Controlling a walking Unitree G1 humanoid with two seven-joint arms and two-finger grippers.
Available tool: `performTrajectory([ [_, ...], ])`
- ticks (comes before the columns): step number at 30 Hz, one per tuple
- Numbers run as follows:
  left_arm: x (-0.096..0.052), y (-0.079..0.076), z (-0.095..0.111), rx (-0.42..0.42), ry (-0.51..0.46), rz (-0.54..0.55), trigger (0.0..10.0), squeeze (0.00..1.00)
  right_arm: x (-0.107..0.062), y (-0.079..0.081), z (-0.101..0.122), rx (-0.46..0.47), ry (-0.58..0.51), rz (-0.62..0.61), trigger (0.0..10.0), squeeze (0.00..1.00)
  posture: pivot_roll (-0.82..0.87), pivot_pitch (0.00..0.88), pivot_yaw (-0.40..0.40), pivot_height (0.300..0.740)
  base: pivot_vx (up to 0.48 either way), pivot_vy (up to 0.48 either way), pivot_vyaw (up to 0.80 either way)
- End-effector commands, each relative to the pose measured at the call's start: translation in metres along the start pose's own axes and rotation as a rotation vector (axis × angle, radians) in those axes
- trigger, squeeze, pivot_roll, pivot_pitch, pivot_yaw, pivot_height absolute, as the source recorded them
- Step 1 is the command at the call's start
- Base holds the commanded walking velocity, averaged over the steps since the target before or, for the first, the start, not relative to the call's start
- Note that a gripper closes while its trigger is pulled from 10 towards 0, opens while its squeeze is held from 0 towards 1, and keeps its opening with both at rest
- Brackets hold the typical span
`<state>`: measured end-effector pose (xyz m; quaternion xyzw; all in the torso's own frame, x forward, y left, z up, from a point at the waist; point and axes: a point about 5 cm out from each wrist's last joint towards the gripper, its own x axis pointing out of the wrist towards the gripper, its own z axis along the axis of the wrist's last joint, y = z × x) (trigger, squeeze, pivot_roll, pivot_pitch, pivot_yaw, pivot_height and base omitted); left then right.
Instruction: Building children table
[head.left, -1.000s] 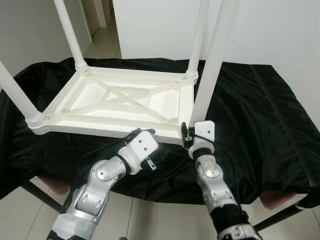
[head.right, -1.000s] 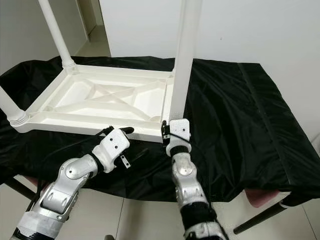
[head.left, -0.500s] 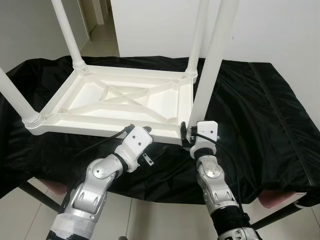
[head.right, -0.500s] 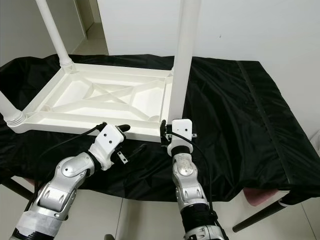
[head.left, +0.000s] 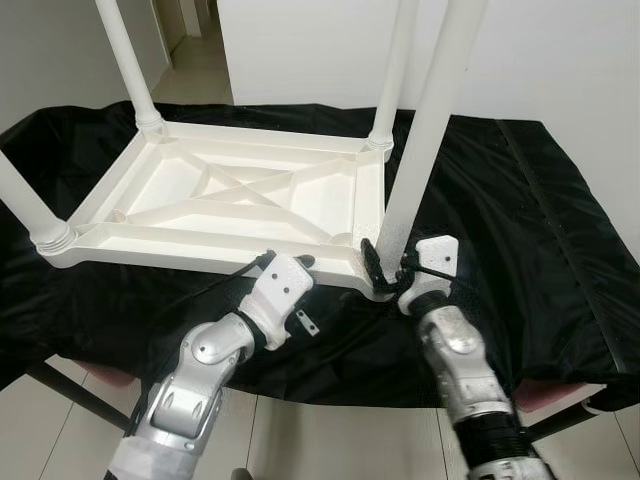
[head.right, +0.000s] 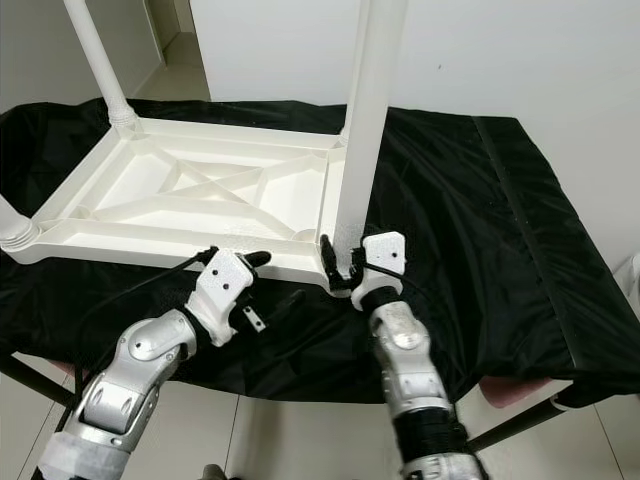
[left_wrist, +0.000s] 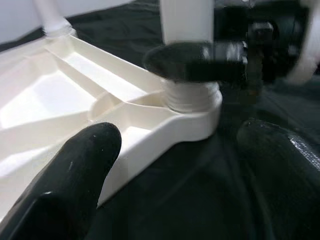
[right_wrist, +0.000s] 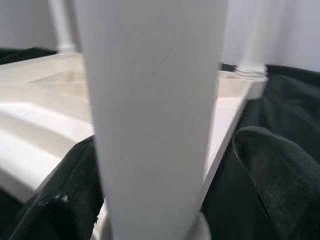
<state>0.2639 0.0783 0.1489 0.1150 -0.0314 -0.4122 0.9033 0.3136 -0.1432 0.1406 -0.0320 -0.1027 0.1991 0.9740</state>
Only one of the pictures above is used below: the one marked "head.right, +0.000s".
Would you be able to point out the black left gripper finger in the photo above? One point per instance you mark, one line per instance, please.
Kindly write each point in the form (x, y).
(257, 259)

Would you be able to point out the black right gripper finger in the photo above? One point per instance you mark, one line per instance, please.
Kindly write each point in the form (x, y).
(328, 260)

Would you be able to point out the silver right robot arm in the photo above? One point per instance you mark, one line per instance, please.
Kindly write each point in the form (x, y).
(405, 350)

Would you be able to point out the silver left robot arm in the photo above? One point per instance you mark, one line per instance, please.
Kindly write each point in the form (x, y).
(130, 385)

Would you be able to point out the grey left robot foot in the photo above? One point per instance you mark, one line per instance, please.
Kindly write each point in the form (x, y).
(213, 473)

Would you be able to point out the black cloth table cover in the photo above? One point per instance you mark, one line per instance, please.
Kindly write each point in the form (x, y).
(510, 230)

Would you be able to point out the black metal table leg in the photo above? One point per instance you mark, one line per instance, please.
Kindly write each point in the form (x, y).
(35, 378)
(515, 428)

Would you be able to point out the white rounded plastic object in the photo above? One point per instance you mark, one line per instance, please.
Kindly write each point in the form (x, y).
(632, 275)

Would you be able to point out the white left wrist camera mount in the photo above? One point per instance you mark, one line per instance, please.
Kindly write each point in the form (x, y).
(225, 280)

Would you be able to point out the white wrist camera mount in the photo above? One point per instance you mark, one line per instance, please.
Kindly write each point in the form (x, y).
(388, 250)
(225, 280)

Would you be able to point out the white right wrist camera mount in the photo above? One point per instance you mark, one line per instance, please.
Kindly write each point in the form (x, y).
(388, 250)

